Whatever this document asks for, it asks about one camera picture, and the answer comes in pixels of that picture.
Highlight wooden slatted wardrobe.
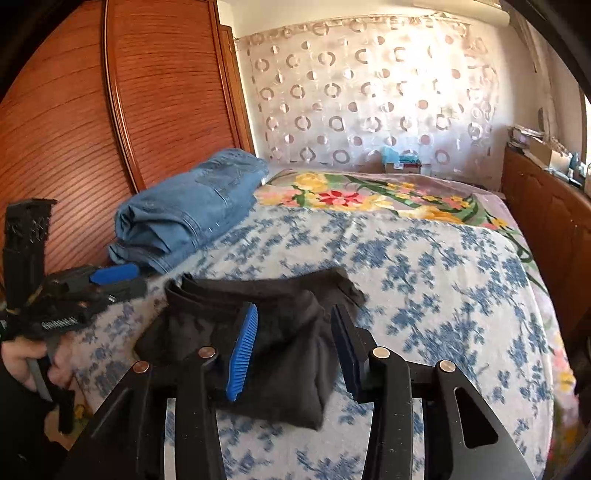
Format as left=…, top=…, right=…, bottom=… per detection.
left=0, top=0, right=257, bottom=296

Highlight blue tissue box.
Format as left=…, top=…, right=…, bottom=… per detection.
left=381, top=147, right=424, bottom=174

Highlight blue floral bed sheet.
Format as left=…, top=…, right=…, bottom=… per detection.
left=69, top=208, right=561, bottom=480

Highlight person's left hand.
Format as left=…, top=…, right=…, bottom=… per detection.
left=0, top=332, right=75, bottom=398

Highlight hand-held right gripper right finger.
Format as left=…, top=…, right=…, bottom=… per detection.
left=330, top=305, right=536, bottom=480

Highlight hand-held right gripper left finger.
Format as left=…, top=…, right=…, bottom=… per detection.
left=55, top=302, right=259, bottom=480

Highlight folded blue jeans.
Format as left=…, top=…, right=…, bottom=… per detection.
left=108, top=148, right=271, bottom=275

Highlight black pants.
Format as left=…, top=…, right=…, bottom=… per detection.
left=134, top=267, right=368, bottom=432

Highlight white air deflector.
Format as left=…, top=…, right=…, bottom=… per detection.
left=457, top=2, right=511, bottom=27

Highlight cardboard box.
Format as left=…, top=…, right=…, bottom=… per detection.
left=526, top=136, right=574, bottom=172

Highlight sheer curtain with circles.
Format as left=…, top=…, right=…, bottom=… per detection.
left=235, top=16, right=502, bottom=169

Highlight wooden cabinet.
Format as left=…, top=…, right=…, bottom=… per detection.
left=501, top=145, right=591, bottom=352

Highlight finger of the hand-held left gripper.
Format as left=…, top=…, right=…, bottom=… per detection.
left=99, top=276, right=148, bottom=302
left=88, top=263, right=141, bottom=285

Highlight stack of papers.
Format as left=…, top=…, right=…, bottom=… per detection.
left=508, top=127, right=546, bottom=149

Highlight colourful floral blanket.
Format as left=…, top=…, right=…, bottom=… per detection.
left=256, top=168, right=578, bottom=402

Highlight person's left forearm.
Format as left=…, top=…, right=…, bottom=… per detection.
left=0, top=367, right=63, bottom=480

